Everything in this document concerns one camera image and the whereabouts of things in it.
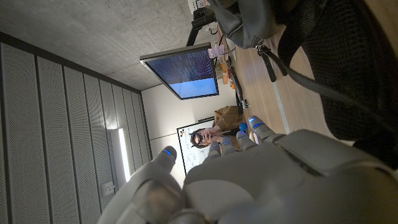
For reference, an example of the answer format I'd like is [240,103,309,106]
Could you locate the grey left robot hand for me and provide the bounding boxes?
[96,115,398,224]

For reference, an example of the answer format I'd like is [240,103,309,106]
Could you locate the black backpack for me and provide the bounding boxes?
[206,0,398,170]

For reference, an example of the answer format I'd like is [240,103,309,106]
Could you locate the person in brown jacket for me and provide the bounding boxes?
[190,105,246,149]

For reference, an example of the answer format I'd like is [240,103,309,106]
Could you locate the whiteboard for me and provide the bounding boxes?
[176,116,218,177]

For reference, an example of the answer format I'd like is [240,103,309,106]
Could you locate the black keyboard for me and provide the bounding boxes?
[229,67,245,114]

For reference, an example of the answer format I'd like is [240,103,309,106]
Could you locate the computer monitor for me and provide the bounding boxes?
[139,42,220,101]

